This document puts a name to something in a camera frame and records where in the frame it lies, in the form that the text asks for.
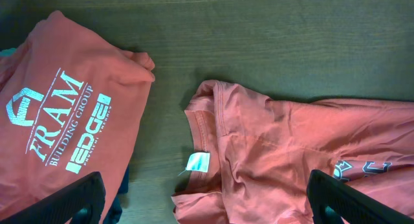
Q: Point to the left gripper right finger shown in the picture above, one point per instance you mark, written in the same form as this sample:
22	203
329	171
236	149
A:
333	202

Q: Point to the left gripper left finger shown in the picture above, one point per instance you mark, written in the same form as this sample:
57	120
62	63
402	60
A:
80	202

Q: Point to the orange soccer t-shirt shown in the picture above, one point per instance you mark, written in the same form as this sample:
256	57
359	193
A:
256	154

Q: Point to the folded navy shirt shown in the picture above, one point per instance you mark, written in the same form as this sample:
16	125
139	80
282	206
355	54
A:
114	213

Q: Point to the folded orange FRAM shirt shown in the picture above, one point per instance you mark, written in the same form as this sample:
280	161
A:
71	104

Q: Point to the folded grey shirt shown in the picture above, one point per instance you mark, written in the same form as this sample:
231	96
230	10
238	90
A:
7	52

